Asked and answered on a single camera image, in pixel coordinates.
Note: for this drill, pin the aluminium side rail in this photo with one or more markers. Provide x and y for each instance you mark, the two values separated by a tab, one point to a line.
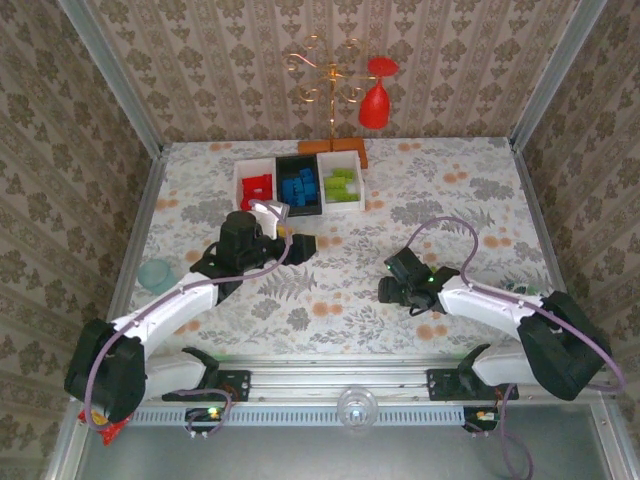
541	225
146	210

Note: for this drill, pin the clear glass dome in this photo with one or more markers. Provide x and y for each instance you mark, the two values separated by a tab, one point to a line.
356	405

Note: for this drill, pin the red snack packet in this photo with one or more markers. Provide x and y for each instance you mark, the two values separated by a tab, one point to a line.
111	434

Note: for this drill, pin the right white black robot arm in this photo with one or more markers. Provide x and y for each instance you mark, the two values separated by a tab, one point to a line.
480	300

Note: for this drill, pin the pale teal plastic cup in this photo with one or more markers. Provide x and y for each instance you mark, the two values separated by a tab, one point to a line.
156	276

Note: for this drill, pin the small controller board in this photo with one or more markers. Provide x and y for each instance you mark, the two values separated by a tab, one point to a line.
205	417
480	419

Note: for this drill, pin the blue lego brick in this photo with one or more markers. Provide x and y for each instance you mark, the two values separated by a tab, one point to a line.
305	175
288	185
311	189
287	196
300	188
300	200

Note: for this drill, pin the aluminium frame post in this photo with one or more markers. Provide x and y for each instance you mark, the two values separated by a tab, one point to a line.
555	75
110	80

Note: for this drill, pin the black rectangular plastic container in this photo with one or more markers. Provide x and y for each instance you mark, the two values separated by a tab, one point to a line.
300	210

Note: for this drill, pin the white rectangular plastic container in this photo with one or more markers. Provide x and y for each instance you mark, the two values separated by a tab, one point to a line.
240	170
345	206

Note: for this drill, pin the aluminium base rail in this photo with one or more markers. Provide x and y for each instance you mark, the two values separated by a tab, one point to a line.
340	380

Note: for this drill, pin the floral patterned table cover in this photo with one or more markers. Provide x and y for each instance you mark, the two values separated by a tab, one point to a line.
280	340

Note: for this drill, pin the green leaf pattern bowl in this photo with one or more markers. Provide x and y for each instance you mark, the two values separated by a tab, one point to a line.
520	286

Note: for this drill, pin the red plastic wine glass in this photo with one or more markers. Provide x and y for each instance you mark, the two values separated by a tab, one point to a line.
375	106

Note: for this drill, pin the red lego brick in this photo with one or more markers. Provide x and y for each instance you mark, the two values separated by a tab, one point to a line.
266	181
268	194
249	193
246	201
250	182

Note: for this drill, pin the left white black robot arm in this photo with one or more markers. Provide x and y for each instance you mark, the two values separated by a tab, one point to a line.
160	315

